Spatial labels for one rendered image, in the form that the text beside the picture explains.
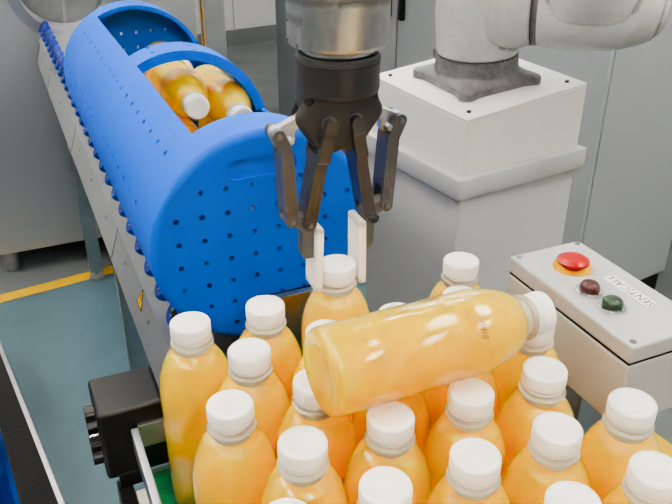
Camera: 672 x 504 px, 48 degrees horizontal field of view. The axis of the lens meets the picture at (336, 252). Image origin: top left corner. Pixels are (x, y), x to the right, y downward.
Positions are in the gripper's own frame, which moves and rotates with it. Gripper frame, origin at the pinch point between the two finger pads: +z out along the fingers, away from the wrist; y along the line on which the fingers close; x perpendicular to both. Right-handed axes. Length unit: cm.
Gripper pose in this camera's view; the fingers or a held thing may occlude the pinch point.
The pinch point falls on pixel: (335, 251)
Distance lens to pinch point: 76.3
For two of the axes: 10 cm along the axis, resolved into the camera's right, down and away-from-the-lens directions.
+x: 3.8, 4.5, -8.1
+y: -9.2, 1.8, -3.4
